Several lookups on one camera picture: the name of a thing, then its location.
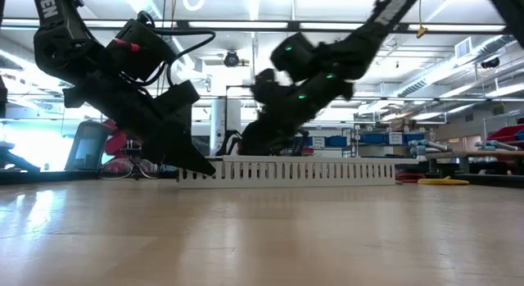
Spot loose red wire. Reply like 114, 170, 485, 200
395, 170, 427, 185

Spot white slotted cable duct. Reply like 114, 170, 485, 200
178, 155, 397, 190

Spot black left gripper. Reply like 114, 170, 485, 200
62, 70, 217, 177

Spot black overhead camera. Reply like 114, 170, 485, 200
223, 49, 241, 69

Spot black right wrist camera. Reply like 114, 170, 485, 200
250, 67, 296, 106

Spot black left camera cable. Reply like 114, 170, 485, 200
137, 9, 217, 87

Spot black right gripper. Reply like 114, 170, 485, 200
237, 31, 355, 157

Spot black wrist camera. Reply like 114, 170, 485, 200
250, 67, 296, 106
105, 17, 178, 83

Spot grey mesh office chair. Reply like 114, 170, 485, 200
64, 120, 112, 173

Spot yellow wire spool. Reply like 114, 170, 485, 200
417, 175, 471, 187

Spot black safety glasses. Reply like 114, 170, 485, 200
97, 156, 161, 181

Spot long silver aluminium rail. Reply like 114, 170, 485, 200
222, 155, 421, 165

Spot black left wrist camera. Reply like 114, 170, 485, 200
105, 17, 178, 83

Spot blue storage bin shelf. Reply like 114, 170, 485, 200
305, 125, 431, 173

